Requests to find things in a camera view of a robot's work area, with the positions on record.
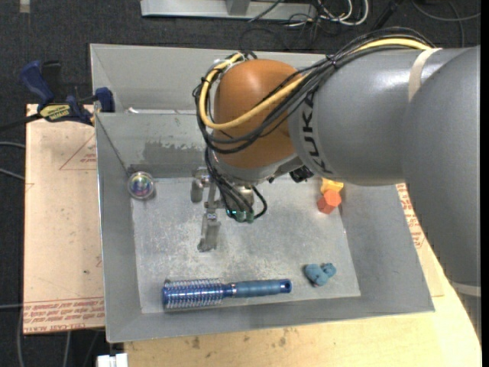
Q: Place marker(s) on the yellow block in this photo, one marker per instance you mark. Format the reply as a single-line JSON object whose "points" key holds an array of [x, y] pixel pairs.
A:
{"points": [[333, 185]]}

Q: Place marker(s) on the orange hexagonal block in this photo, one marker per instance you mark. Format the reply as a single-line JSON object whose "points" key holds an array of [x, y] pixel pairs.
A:
{"points": [[328, 202]]}

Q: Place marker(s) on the blue hairbrush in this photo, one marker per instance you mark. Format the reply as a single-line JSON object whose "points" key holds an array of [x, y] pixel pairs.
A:
{"points": [[214, 291]]}

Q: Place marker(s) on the black cylinder on white bracket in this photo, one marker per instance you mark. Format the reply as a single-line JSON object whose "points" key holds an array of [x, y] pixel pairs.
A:
{"points": [[302, 173]]}

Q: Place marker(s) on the blue toy animal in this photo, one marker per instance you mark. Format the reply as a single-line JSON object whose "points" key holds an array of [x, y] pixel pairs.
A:
{"points": [[319, 273]]}

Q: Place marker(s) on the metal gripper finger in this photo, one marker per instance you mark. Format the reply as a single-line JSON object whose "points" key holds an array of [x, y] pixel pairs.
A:
{"points": [[196, 191], [209, 233]]}

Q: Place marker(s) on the brown cardboard board red print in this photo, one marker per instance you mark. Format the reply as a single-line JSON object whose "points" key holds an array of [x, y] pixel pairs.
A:
{"points": [[61, 224]]}

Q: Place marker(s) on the clear iridescent ball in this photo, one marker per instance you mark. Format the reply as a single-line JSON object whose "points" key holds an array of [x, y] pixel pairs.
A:
{"points": [[140, 185]]}

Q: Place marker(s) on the grey metal bin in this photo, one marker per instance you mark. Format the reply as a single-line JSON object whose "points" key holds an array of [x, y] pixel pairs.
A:
{"points": [[275, 243]]}

